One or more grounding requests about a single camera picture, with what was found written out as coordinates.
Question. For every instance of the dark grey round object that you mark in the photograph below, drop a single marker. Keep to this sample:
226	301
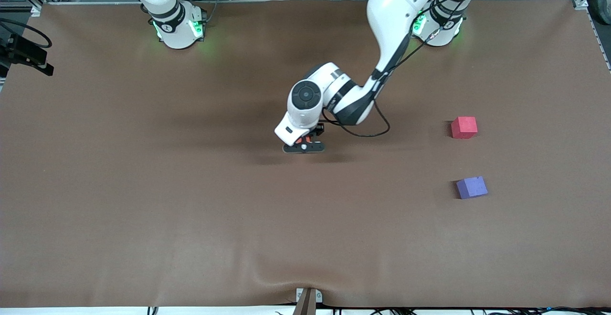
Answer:
600	9

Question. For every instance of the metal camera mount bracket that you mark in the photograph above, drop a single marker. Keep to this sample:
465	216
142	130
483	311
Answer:
308	303

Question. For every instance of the purple foam block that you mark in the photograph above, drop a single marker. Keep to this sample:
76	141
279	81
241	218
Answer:
471	187

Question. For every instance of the orange foam block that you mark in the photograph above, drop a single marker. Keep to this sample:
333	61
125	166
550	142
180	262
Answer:
300	140

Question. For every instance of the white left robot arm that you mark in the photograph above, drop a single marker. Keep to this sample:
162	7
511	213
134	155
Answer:
396	9

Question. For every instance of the red foam block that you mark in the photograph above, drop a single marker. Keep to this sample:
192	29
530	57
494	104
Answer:
464	128

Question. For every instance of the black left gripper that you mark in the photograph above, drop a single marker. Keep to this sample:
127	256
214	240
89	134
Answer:
318	130

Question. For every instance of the brown table mat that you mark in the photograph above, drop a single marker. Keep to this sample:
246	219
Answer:
305	219

